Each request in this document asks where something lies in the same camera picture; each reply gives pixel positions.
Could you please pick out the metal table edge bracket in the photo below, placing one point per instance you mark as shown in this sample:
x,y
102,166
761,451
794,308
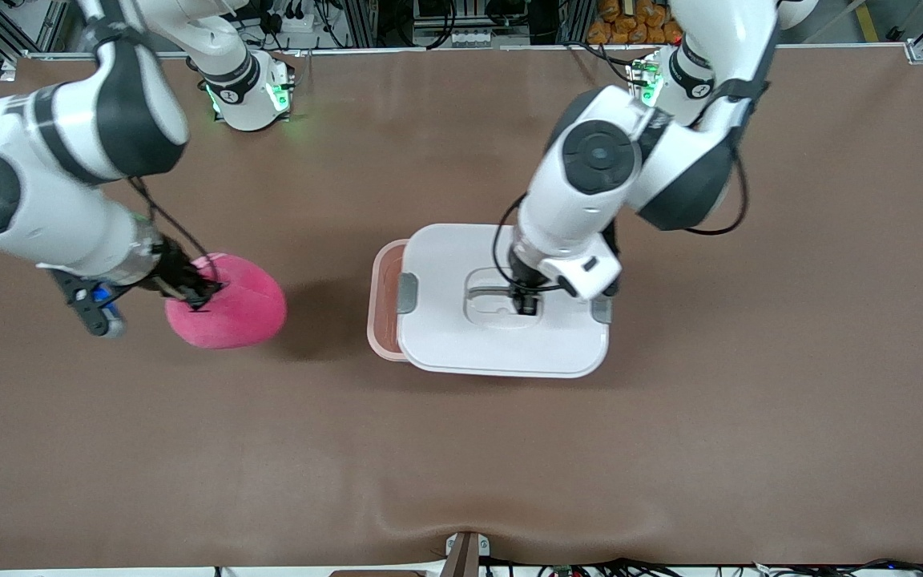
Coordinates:
x,y
465,557

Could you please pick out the pink translucent plastic box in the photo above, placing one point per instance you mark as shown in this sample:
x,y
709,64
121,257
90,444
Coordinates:
x,y
385,312

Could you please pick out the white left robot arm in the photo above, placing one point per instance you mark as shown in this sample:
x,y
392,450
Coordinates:
x,y
582,208

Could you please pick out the white power strip with plugs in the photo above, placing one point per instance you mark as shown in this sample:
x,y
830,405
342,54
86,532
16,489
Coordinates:
x,y
297,22

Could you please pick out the pink plush toy with eyes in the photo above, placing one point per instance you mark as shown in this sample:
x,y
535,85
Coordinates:
x,y
241,312

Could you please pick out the white box lid grey latches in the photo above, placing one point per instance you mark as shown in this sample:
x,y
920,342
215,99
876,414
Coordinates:
x,y
501,344

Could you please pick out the orange bread pile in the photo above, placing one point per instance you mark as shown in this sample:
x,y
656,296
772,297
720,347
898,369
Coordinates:
x,y
630,24

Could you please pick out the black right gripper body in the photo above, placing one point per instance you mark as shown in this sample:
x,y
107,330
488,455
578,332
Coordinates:
x,y
175,276

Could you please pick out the brown table mat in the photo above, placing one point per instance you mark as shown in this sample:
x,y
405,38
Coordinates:
x,y
461,449

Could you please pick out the white socket strip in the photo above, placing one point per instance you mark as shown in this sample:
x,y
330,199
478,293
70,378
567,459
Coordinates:
x,y
469,38

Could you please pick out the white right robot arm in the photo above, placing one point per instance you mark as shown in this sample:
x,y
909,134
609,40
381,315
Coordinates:
x,y
69,224

